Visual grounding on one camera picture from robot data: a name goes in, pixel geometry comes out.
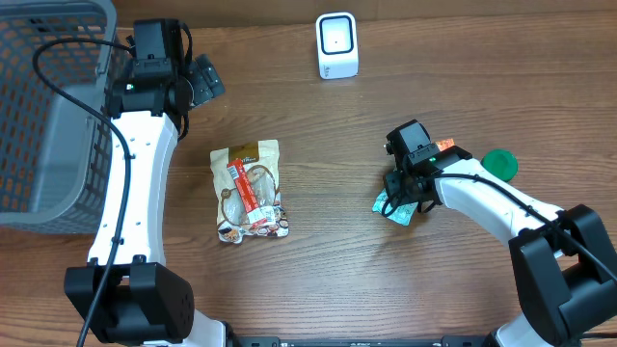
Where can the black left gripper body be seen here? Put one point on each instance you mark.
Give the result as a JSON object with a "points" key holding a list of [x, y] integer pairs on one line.
{"points": [[206, 78]]}

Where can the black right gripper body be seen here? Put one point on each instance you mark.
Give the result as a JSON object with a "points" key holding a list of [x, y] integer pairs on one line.
{"points": [[395, 184]]}

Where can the teal wet wipes pack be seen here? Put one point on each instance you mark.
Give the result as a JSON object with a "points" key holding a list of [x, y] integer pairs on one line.
{"points": [[402, 215]]}

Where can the orange tissue pack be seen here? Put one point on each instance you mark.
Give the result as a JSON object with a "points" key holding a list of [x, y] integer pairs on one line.
{"points": [[445, 144]]}

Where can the green lid jar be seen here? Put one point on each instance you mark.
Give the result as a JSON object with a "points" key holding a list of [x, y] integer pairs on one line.
{"points": [[501, 163]]}

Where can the white brown snack bag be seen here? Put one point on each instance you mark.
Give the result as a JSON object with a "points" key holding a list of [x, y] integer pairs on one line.
{"points": [[261, 163]]}

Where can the red white snack bar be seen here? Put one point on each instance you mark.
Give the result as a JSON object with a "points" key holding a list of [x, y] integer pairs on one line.
{"points": [[239, 176]]}

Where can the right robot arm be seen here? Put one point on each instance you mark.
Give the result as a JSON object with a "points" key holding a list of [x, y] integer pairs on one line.
{"points": [[563, 261]]}

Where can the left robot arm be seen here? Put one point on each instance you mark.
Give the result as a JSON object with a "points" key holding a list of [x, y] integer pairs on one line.
{"points": [[125, 293]]}

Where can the white barcode scanner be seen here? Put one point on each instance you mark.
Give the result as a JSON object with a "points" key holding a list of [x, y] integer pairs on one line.
{"points": [[337, 45]]}

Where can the grey plastic shopping basket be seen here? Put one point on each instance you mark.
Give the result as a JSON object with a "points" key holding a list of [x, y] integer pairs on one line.
{"points": [[55, 156]]}

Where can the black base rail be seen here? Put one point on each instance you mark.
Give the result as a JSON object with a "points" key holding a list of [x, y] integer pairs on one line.
{"points": [[445, 341]]}

